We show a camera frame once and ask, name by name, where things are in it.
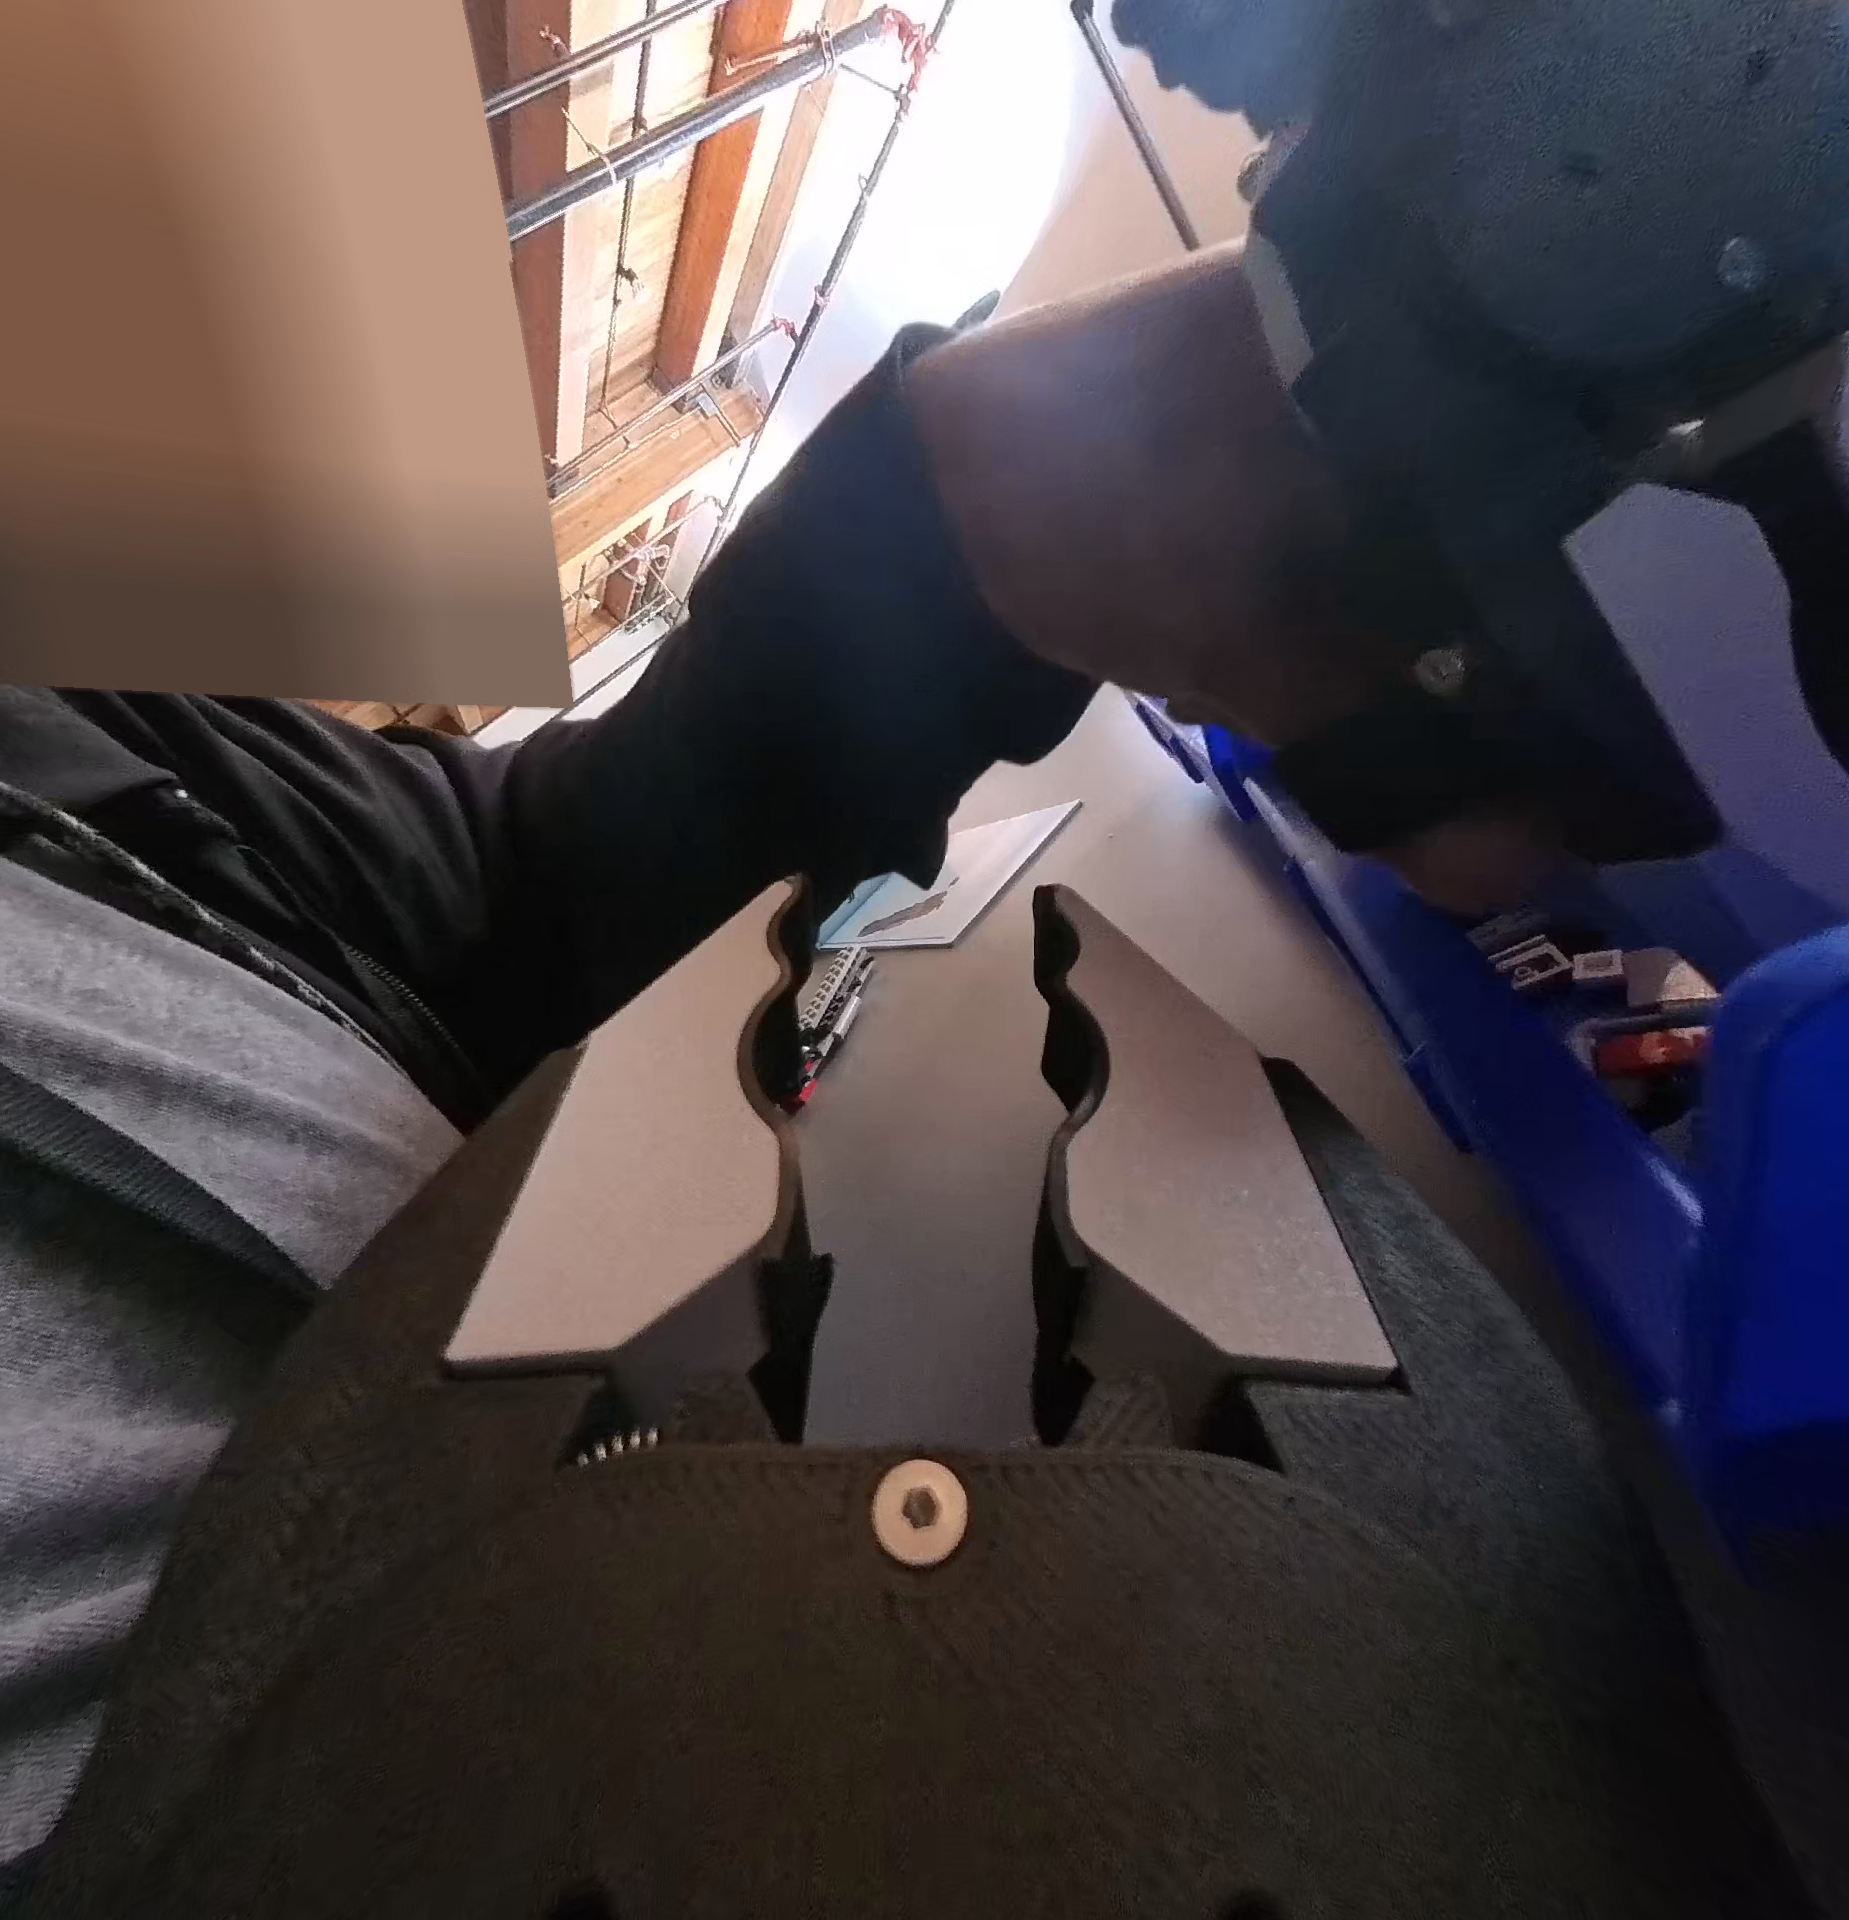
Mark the black grey toy brick assembly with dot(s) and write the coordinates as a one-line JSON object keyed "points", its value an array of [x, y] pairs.
{"points": [[819, 1067]]}

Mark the pile of toy bricks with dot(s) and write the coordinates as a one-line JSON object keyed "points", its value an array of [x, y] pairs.
{"points": [[1628, 975]]}

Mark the person's left hand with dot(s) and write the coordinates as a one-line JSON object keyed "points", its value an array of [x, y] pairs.
{"points": [[1134, 495]]}

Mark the long grey studded brick plate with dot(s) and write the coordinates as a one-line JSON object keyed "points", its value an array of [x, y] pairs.
{"points": [[829, 982]]}

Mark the person's black jacket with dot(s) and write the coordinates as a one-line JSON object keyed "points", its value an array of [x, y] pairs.
{"points": [[265, 795]]}

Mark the light blue instruction booklet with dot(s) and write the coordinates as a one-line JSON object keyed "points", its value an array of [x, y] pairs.
{"points": [[982, 870]]}

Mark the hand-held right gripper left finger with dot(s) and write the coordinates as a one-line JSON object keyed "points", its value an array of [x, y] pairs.
{"points": [[637, 1200]]}

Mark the person's left forearm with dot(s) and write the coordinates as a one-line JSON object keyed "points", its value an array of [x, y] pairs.
{"points": [[774, 676]]}

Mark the person's grey shirt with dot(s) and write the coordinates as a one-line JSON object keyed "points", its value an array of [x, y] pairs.
{"points": [[83, 1125]]}

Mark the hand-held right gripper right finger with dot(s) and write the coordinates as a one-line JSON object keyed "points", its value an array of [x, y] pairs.
{"points": [[1224, 1214]]}

